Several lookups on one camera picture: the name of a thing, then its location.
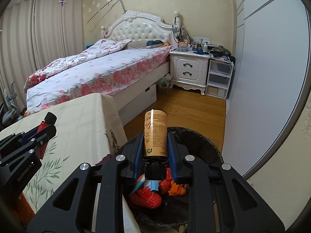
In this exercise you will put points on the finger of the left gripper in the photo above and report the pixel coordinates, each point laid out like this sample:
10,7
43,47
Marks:
35,139
26,137

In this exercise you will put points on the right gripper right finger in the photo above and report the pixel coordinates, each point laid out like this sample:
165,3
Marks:
177,153

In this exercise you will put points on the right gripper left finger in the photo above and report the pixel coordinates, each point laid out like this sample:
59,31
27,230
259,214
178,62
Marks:
133,153

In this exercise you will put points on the red bottle black cap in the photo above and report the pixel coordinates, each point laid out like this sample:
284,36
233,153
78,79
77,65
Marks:
46,131

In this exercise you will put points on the gold bottle black cap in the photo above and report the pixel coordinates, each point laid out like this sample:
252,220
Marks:
155,154

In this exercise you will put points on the teal white tube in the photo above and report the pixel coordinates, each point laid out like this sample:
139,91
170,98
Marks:
139,183

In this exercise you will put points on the light blue tube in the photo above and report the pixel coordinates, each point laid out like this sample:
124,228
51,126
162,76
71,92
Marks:
153,185

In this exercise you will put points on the black trash bin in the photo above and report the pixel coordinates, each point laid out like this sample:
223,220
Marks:
173,210

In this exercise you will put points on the orange plastic wrapper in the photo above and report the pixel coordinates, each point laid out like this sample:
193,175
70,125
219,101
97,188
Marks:
168,186

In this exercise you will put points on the grey desk chair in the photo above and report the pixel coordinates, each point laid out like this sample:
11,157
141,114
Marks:
10,111

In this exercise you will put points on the white under-bed box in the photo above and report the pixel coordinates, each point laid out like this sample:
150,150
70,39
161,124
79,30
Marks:
136,106

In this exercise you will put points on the cream floral bedsheet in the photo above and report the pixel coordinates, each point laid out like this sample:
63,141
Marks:
87,129

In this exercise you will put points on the white nightstand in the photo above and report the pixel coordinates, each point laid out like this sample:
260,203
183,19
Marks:
189,70

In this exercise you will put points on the plastic drawer unit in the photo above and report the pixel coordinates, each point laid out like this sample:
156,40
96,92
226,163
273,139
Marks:
220,73

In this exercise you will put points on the white tufted bed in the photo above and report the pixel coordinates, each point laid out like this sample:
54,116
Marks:
123,74

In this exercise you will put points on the beige curtain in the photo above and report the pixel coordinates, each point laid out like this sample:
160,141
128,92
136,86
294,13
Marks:
35,33

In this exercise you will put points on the floral quilt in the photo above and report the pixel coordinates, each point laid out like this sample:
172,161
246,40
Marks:
101,48

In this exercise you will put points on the red rope ball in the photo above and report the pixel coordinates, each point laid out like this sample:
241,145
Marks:
146,198

